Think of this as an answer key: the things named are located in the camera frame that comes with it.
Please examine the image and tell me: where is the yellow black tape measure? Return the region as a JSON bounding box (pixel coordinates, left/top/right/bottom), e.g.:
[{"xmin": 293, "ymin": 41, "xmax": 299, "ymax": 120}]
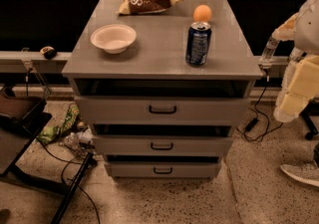
[{"xmin": 40, "ymin": 46, "xmax": 57, "ymax": 60}]

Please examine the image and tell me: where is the white bowl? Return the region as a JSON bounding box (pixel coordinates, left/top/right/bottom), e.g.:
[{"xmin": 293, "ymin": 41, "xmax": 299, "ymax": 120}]
[{"xmin": 91, "ymin": 24, "xmax": 137, "ymax": 54}]

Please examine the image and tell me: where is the blue soda can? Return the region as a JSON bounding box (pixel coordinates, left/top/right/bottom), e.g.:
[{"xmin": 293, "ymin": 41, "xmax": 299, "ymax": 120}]
[{"xmin": 185, "ymin": 22, "xmax": 212, "ymax": 66}]

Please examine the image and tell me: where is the grey top drawer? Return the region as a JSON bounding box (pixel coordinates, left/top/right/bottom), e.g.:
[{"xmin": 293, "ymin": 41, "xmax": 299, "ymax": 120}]
[{"xmin": 75, "ymin": 97, "xmax": 249, "ymax": 126}]

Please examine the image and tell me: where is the grey drawer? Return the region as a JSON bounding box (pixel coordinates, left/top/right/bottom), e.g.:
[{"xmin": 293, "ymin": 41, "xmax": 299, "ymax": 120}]
[
  {"xmin": 105, "ymin": 162, "xmax": 221, "ymax": 178},
  {"xmin": 93, "ymin": 135, "xmax": 232, "ymax": 156},
  {"xmin": 75, "ymin": 97, "xmax": 249, "ymax": 126}
]

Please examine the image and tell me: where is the grey drawer cabinet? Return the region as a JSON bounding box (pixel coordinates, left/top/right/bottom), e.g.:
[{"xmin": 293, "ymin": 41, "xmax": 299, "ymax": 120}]
[{"xmin": 63, "ymin": 0, "xmax": 262, "ymax": 164}]

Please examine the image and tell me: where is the black power cable adapter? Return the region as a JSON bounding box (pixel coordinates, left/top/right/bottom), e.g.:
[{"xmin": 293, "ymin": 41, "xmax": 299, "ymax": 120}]
[{"xmin": 236, "ymin": 83, "xmax": 283, "ymax": 142}]

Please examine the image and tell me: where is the grey bottom drawer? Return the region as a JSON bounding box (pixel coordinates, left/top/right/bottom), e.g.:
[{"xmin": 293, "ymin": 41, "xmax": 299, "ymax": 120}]
[{"xmin": 105, "ymin": 162, "xmax": 221, "ymax": 178}]

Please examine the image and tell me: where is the orange fruit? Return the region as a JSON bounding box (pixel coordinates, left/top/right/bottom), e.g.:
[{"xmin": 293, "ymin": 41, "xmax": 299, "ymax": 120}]
[{"xmin": 193, "ymin": 5, "xmax": 212, "ymax": 22}]

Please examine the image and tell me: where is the green snack bag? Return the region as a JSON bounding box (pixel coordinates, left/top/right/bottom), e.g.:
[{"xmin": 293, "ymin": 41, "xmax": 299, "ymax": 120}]
[{"xmin": 37, "ymin": 104, "xmax": 80, "ymax": 144}]

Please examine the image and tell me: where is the black office chair base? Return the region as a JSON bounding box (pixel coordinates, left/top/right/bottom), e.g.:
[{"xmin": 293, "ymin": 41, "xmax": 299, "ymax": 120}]
[{"xmin": 301, "ymin": 101, "xmax": 319, "ymax": 140}]

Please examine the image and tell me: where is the grey middle drawer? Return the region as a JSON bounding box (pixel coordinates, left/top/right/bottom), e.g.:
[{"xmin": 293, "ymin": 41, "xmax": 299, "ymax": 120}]
[{"xmin": 93, "ymin": 135, "xmax": 232, "ymax": 156}]

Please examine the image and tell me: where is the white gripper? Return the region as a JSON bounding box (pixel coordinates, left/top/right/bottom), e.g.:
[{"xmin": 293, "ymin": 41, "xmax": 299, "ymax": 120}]
[{"xmin": 273, "ymin": 48, "xmax": 319, "ymax": 122}]

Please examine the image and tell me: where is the grey sneaker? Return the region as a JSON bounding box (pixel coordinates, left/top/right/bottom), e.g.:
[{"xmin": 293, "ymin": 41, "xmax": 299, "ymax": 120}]
[{"xmin": 280, "ymin": 163, "xmax": 319, "ymax": 187}]

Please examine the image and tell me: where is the black stand with tray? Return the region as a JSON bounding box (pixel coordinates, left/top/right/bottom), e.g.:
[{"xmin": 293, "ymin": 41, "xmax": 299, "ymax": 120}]
[{"xmin": 0, "ymin": 87, "xmax": 94, "ymax": 224}]

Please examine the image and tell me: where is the clear water bottle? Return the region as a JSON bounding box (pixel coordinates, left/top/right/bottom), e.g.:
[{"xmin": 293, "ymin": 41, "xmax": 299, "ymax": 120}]
[{"xmin": 260, "ymin": 37, "xmax": 280, "ymax": 69}]

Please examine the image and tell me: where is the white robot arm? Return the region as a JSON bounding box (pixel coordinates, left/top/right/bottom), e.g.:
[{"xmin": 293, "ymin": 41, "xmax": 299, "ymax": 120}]
[{"xmin": 272, "ymin": 0, "xmax": 319, "ymax": 122}]

